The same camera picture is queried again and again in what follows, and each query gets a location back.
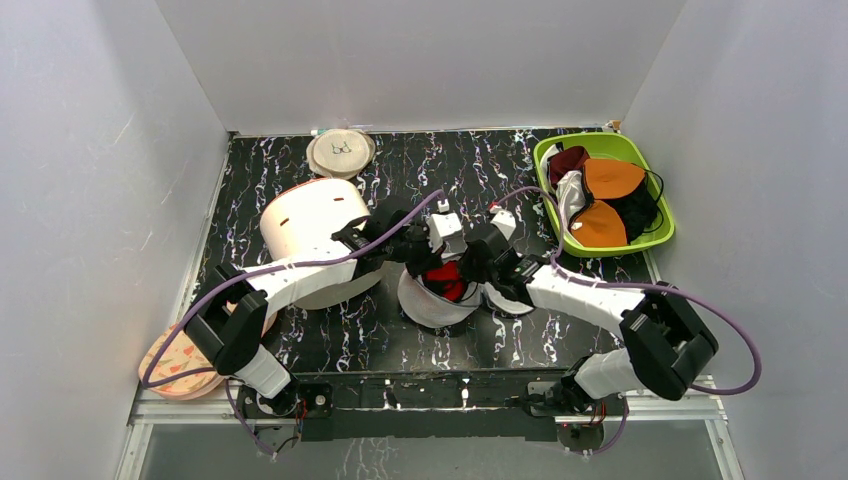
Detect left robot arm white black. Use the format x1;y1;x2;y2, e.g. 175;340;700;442
179;199;462;416

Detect small beige round bra bag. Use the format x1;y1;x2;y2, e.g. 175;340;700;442
306;129;376;180

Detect red black bra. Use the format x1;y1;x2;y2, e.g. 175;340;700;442
421;261;469;303

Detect large beige cylindrical laundry bag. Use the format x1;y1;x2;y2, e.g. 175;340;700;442
260;178;387;310

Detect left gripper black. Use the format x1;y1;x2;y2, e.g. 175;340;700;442
385;222;447;282

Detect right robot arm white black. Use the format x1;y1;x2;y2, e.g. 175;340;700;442
458;225;718;416

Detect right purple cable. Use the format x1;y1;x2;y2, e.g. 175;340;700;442
490;186;763;457

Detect orange black bra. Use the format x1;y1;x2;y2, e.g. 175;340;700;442
568;158;664;248

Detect purple cable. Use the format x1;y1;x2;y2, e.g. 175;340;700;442
140;189;446;458
490;186;763;457

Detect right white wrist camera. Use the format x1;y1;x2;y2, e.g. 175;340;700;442
489;205;517;240

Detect green plastic basin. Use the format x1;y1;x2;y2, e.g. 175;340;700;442
533;132;675;257

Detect dark red bra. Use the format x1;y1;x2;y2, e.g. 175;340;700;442
547;146;590;186

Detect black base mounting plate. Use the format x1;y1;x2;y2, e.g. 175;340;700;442
236;369;624;442

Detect white cloth in basin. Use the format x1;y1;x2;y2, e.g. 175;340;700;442
556;170;590;230

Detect white mesh laundry bag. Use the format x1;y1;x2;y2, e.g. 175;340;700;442
397;257;535;329

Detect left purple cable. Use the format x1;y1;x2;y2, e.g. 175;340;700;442
140;189;446;458

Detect pink floral flat laundry bag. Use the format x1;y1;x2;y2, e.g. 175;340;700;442
139;302;293;400

